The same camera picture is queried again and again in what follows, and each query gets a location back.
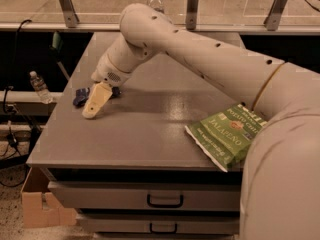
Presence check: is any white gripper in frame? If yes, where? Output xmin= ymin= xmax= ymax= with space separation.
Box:
xmin=82 ymin=53 xmax=132 ymax=119

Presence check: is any blue rxbar blueberry wrapper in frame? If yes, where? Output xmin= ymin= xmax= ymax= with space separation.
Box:
xmin=73 ymin=87 xmax=121 ymax=108

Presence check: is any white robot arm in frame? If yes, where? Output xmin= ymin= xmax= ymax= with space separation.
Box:
xmin=83 ymin=3 xmax=320 ymax=240

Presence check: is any small water bottle on ledge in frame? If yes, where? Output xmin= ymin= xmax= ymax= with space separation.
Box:
xmin=29 ymin=71 xmax=53 ymax=104

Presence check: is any grey drawer cabinet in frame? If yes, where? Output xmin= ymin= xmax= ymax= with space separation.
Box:
xmin=28 ymin=32 xmax=242 ymax=240

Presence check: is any clear water bottle on table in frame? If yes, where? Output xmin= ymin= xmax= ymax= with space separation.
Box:
xmin=147 ymin=0 xmax=164 ymax=13

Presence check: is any green jalapeno chips bag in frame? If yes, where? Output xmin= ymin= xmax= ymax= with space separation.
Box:
xmin=185 ymin=104 xmax=267 ymax=172

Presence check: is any cardboard box on floor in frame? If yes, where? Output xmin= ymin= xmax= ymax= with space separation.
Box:
xmin=21 ymin=168 xmax=76 ymax=228

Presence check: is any green handled tool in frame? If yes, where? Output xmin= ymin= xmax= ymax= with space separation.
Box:
xmin=50 ymin=31 xmax=70 ymax=81

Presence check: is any left metal railing bracket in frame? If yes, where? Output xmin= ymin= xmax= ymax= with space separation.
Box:
xmin=59 ymin=0 xmax=79 ymax=28

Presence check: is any metal railing bracket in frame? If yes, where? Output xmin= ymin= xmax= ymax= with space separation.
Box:
xmin=59 ymin=0 xmax=79 ymax=28
xmin=264 ymin=0 xmax=288 ymax=31
xmin=185 ymin=0 xmax=199 ymax=30

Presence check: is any black cable on left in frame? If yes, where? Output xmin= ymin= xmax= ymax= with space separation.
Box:
xmin=0 ymin=18 xmax=33 ymax=188

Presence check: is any upper drawer black handle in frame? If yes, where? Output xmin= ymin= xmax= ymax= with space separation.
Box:
xmin=146 ymin=194 xmax=184 ymax=209

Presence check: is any drawer black handle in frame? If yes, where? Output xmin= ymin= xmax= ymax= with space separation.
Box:
xmin=149 ymin=223 xmax=178 ymax=234
xmin=146 ymin=194 xmax=184 ymax=209

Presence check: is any middle metal railing bracket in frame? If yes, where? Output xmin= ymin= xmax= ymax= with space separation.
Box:
xmin=185 ymin=0 xmax=199 ymax=30

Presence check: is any lower drawer black handle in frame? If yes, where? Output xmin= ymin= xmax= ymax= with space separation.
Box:
xmin=149 ymin=223 xmax=178 ymax=234

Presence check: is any right metal railing bracket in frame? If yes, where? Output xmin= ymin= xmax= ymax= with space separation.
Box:
xmin=264 ymin=0 xmax=288 ymax=31

